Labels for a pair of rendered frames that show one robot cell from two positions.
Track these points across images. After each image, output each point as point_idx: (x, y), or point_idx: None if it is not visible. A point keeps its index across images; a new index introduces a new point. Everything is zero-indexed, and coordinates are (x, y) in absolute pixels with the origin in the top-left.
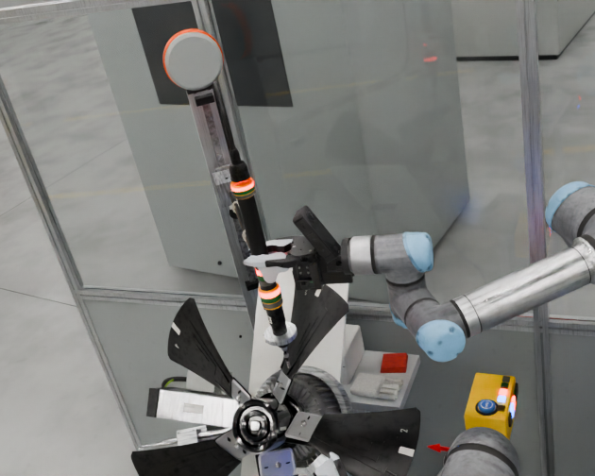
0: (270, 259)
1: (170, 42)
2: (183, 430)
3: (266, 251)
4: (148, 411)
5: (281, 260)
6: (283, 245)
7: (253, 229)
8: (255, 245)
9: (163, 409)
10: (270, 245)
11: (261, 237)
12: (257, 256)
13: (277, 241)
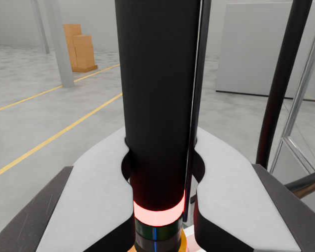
0: (72, 180)
1: None
2: (182, 226)
3: (150, 157)
4: (192, 197)
5: (19, 240)
6: (211, 211)
7: (116, 15)
8: (122, 96)
9: (194, 205)
10: (203, 158)
11: (135, 78)
12: (119, 139)
13: (241, 174)
